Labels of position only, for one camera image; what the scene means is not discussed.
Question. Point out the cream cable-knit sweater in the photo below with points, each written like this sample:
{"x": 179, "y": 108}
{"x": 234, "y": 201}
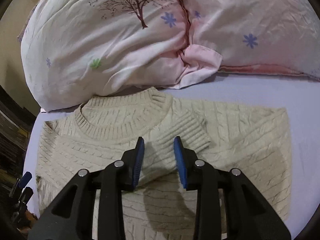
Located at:
{"x": 255, "y": 140}

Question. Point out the white pink floral duvet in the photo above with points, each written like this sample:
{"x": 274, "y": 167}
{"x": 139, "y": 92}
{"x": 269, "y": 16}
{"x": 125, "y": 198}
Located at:
{"x": 72, "y": 50}

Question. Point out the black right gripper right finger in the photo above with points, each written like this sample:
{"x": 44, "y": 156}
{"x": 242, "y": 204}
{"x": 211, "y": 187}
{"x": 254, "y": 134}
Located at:
{"x": 248, "y": 213}

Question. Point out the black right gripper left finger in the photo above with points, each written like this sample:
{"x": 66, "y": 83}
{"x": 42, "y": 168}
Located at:
{"x": 70, "y": 214}

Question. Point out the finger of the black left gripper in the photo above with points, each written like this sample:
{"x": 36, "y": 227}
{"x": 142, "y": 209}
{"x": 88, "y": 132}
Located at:
{"x": 21, "y": 199}
{"x": 20, "y": 185}

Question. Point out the lavender bed sheet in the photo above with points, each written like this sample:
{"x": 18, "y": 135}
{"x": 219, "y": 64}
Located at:
{"x": 298, "y": 96}

